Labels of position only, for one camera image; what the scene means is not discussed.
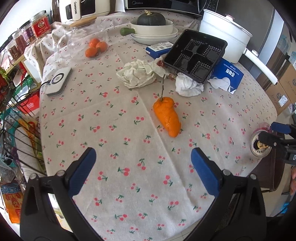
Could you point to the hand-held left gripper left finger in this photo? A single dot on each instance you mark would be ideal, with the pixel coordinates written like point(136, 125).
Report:
point(82, 172)

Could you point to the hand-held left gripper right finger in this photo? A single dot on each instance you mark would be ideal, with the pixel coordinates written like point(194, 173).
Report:
point(204, 172)

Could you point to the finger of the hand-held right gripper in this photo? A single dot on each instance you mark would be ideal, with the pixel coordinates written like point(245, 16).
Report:
point(281, 128)
point(269, 139)

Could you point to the drink can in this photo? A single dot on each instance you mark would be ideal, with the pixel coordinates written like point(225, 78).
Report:
point(257, 147)

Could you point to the cream tissue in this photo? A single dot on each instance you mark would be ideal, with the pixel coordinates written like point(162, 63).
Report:
point(136, 74)

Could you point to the person's right hand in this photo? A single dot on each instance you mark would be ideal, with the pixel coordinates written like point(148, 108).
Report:
point(293, 179)

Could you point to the brown chair back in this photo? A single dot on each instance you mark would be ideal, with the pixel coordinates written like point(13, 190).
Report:
point(275, 169)

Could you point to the cardboard box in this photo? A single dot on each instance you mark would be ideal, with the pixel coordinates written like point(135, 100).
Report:
point(285, 85)

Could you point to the cherry print tablecloth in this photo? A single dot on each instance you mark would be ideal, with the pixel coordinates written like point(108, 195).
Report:
point(115, 139)

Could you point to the white paper roll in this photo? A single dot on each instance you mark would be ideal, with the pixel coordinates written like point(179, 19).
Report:
point(25, 150)

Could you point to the yellow printed bag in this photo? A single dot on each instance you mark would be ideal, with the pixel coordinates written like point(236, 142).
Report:
point(31, 131)

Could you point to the orange lump on stick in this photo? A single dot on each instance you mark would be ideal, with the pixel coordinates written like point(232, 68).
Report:
point(167, 118)

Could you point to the blue tissue pack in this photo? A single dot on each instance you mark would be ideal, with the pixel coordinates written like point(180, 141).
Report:
point(229, 71)

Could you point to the orange printed bag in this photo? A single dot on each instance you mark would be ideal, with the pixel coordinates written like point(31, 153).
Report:
point(11, 204)

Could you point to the red box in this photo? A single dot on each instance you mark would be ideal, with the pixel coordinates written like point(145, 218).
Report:
point(30, 104)

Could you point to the crumpled white tissue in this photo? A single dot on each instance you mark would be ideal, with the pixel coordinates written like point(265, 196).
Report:
point(188, 85)

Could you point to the grey refrigerator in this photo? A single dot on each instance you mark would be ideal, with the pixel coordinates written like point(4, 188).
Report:
point(270, 30)

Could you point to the green packet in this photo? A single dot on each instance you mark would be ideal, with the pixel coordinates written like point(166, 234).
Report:
point(23, 85)

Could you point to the white pot with lid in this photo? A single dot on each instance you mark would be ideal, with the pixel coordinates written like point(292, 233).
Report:
point(223, 34)

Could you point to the black plastic compartment tray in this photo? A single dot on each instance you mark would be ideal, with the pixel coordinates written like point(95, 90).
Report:
point(195, 55)

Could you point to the mandarin orange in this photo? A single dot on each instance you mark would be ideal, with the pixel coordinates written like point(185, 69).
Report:
point(94, 42)
point(91, 52)
point(102, 46)

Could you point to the glass teapot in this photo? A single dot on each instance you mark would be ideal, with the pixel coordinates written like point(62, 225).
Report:
point(76, 44)

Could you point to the wooden shelf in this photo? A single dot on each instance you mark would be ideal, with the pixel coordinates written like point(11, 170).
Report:
point(13, 63)

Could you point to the small blue white box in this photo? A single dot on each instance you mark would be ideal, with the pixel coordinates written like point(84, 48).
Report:
point(159, 48)

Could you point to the glass jar dried fruit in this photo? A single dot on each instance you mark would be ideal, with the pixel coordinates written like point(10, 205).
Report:
point(18, 42)
point(10, 52)

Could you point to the white plate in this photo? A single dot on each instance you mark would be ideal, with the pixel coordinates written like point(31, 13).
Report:
point(159, 36)

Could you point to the green rounded object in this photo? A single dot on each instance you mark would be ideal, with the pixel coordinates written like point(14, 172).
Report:
point(126, 31)

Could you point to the purple label jar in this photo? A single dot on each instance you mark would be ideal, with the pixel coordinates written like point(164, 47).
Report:
point(27, 33)

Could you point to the wooden teapot lid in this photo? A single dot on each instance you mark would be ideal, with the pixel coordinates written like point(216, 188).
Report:
point(83, 21)

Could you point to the white bowl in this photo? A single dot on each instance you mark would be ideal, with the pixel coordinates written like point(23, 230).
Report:
point(152, 29)

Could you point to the dark green squash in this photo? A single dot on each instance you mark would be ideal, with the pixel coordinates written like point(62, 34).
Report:
point(151, 18)

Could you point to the white kitchen appliance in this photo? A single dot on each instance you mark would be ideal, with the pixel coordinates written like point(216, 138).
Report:
point(85, 9)

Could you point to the microwave oven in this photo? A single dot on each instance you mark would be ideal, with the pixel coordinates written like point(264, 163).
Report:
point(166, 4)

